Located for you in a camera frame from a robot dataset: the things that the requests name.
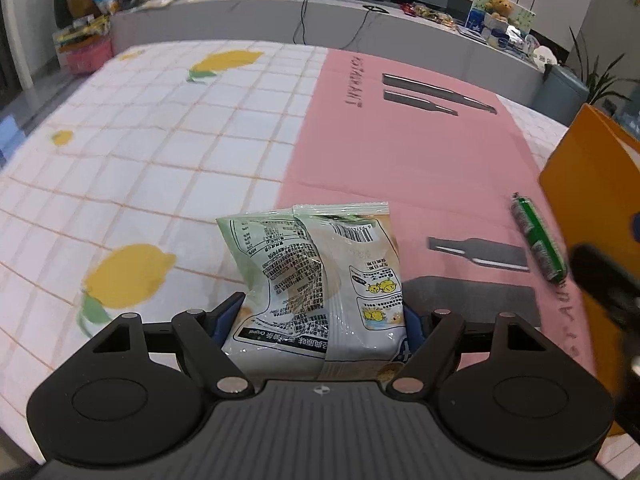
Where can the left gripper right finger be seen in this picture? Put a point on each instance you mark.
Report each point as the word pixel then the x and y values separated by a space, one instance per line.
pixel 432 340

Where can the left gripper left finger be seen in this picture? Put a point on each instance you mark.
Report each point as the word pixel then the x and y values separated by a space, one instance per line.
pixel 200 335

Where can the green snack tube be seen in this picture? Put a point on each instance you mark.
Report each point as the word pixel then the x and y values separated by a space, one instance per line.
pixel 541 243

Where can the pale green snack bag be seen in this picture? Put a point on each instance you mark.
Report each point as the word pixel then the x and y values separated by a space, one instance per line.
pixel 324 297

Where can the orange storage box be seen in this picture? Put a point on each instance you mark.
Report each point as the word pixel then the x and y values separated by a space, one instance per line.
pixel 591 183

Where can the pink printed mat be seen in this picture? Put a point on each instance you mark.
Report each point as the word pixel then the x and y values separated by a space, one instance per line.
pixel 447 157

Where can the lemon checkered tablecloth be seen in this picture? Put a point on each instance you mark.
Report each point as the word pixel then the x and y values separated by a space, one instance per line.
pixel 151 150

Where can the grey trash bin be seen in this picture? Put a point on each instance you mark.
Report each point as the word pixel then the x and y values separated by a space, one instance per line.
pixel 561 95

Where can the potted green plant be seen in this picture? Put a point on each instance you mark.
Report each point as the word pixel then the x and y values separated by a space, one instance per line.
pixel 599 82

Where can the teddy bear gift box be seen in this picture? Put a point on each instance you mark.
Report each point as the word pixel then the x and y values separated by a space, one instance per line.
pixel 503 24

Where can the pink storage basket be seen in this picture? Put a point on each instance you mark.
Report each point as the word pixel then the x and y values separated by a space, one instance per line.
pixel 90 58

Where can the grey TV console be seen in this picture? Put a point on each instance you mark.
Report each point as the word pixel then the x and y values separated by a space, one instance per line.
pixel 334 24

